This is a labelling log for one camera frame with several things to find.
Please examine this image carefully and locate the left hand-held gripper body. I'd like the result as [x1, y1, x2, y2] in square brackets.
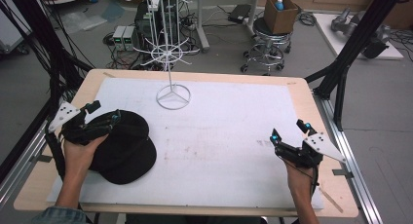
[48, 101, 113, 146]

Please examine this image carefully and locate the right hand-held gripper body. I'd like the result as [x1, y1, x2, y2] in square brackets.
[274, 131, 347, 169]

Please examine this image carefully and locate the black cap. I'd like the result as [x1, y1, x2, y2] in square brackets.
[87, 109, 158, 186]

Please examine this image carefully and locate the person's right hand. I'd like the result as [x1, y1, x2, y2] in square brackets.
[282, 158, 316, 197]

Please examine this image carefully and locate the person's left hand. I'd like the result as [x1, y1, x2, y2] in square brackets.
[62, 134, 109, 183]

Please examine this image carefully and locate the thin wooden stick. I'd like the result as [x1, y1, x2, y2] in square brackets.
[319, 187, 345, 214]

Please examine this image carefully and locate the white foam mat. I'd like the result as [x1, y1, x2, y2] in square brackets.
[46, 77, 324, 210]

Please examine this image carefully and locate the grey power supply unit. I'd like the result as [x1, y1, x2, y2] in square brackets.
[112, 24, 127, 52]
[123, 25, 136, 52]

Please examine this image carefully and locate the black chrome rolling stool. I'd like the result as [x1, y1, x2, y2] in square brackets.
[240, 17, 292, 77]

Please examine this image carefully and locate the white floor board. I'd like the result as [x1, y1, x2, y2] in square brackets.
[313, 12, 405, 61]

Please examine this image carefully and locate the blue denim sleeve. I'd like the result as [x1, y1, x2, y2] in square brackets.
[31, 205, 88, 224]

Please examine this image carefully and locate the black computer tower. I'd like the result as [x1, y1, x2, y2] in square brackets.
[133, 0, 179, 51]

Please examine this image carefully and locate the brown cardboard box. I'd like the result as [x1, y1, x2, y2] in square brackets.
[263, 0, 300, 36]

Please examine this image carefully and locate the white table leg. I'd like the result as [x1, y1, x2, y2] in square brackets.
[193, 0, 211, 54]

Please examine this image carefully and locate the black flat box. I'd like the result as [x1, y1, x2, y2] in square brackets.
[227, 3, 252, 24]

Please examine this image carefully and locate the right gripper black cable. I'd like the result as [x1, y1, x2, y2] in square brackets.
[282, 157, 321, 199]

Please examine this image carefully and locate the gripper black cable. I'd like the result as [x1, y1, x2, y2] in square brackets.
[44, 131, 67, 183]
[282, 157, 321, 199]

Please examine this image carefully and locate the aluminium table rail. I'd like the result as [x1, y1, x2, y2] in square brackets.
[312, 91, 385, 224]
[0, 118, 50, 208]

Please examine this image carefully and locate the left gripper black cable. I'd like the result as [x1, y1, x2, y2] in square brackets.
[44, 131, 67, 183]

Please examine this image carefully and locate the white wire display rack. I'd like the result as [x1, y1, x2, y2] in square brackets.
[124, 0, 202, 111]

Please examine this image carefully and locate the black metal frame post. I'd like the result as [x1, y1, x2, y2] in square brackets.
[0, 0, 95, 186]
[304, 0, 408, 132]

